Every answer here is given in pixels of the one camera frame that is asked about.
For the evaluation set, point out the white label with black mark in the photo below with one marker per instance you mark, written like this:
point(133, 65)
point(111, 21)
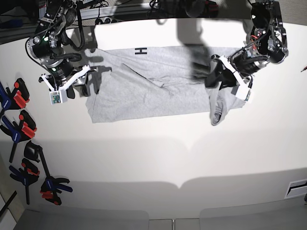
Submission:
point(296, 189)

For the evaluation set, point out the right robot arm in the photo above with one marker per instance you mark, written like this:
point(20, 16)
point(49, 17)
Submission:
point(52, 49)

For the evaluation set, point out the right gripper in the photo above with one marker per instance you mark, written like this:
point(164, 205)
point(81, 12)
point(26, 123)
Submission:
point(61, 69)

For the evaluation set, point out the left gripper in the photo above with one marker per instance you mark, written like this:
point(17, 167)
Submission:
point(246, 63)

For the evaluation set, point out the black strip at table corner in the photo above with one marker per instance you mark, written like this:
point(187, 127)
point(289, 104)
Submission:
point(6, 205)

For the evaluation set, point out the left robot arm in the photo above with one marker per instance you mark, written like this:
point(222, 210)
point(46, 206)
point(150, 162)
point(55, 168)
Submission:
point(266, 43)

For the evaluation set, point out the grey T-shirt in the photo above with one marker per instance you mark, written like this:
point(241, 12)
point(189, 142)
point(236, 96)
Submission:
point(159, 81)

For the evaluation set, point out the long black bar clamp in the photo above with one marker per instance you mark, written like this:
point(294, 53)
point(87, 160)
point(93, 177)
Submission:
point(51, 186)

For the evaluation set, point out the blue orange bar clamp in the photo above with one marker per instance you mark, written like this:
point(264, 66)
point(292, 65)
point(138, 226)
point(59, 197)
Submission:
point(21, 132)
point(15, 100)
point(27, 175)

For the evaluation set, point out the top blue orange bar clamp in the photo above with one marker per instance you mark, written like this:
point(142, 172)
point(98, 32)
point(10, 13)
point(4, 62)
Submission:
point(15, 100)

